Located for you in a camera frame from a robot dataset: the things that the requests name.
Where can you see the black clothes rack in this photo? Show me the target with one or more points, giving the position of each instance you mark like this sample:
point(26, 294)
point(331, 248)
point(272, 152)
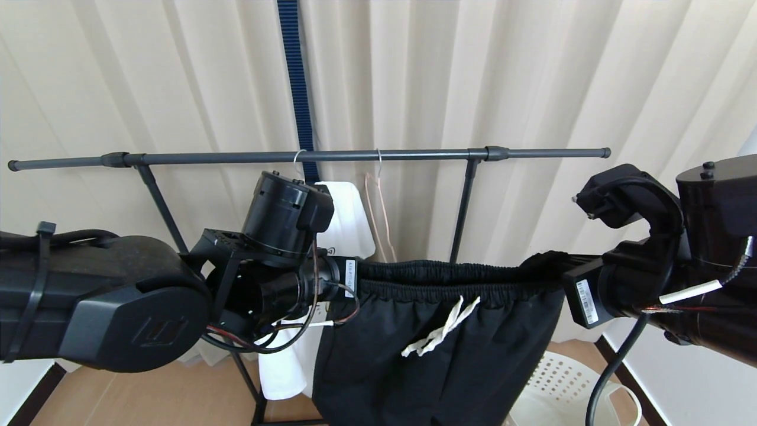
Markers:
point(236, 158)

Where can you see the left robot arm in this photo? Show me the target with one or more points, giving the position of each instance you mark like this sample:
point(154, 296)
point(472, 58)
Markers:
point(118, 296)

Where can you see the white laundry basket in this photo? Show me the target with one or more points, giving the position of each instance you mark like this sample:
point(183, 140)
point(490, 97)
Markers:
point(568, 384)

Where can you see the white printed shirt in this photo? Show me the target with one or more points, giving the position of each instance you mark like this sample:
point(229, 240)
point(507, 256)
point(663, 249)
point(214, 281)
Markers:
point(349, 225)

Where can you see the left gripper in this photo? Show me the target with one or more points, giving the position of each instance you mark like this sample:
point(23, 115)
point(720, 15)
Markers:
point(332, 278)

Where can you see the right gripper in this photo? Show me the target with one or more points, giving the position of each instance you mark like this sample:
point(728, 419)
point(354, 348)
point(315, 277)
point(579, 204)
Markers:
point(633, 284)

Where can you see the pink clothes hanger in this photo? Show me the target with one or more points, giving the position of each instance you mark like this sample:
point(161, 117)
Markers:
point(379, 207)
point(297, 158)

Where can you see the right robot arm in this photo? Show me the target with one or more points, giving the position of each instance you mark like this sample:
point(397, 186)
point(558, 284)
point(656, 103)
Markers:
point(721, 201)

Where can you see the black garment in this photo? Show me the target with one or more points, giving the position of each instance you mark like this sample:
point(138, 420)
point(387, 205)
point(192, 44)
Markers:
point(402, 378)

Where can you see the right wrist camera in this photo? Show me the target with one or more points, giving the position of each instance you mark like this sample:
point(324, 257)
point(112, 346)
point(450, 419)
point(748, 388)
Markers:
point(627, 189)

